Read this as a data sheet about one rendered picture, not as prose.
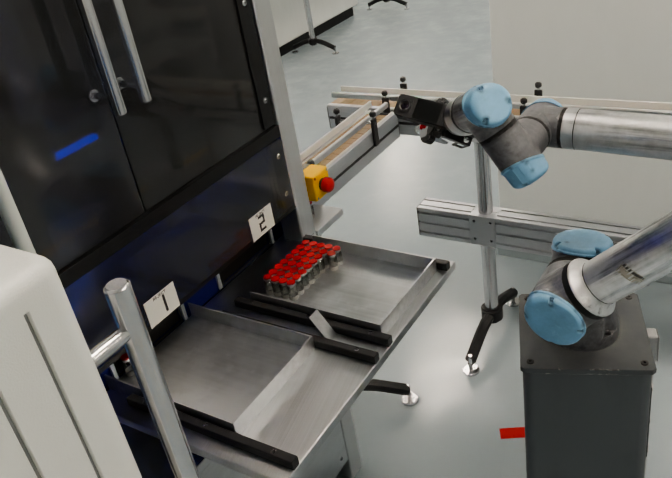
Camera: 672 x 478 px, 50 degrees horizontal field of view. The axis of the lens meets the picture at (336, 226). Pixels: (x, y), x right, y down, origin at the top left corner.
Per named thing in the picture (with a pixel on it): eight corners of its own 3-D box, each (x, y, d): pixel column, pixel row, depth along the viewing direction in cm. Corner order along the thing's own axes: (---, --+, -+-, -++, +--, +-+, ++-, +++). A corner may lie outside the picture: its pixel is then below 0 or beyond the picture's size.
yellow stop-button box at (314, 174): (294, 199, 191) (289, 174, 187) (309, 186, 196) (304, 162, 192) (318, 202, 187) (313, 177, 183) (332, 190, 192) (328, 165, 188)
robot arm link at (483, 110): (491, 139, 120) (460, 98, 119) (469, 146, 131) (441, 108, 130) (526, 111, 121) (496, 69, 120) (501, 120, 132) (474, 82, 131)
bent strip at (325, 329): (313, 339, 151) (308, 317, 148) (320, 331, 153) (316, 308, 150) (371, 355, 144) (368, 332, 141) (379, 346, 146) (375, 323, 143)
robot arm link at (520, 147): (563, 152, 130) (528, 102, 129) (543, 179, 122) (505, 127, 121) (529, 170, 135) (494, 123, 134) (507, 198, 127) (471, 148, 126)
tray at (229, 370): (108, 388, 147) (103, 375, 146) (192, 314, 166) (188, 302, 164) (237, 437, 130) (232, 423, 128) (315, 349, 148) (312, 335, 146)
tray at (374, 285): (253, 304, 166) (249, 291, 164) (315, 246, 184) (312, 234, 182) (382, 338, 148) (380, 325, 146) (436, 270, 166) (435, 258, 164)
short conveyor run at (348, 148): (290, 239, 196) (279, 187, 189) (246, 230, 205) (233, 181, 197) (404, 137, 244) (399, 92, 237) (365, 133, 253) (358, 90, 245)
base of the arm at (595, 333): (614, 306, 159) (616, 269, 154) (624, 352, 146) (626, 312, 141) (543, 307, 162) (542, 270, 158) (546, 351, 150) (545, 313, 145)
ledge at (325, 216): (276, 229, 198) (275, 223, 198) (302, 207, 208) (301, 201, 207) (318, 237, 191) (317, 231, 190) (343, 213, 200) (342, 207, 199)
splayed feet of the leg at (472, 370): (457, 373, 263) (454, 343, 256) (506, 296, 298) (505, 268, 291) (478, 379, 259) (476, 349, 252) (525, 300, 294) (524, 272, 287)
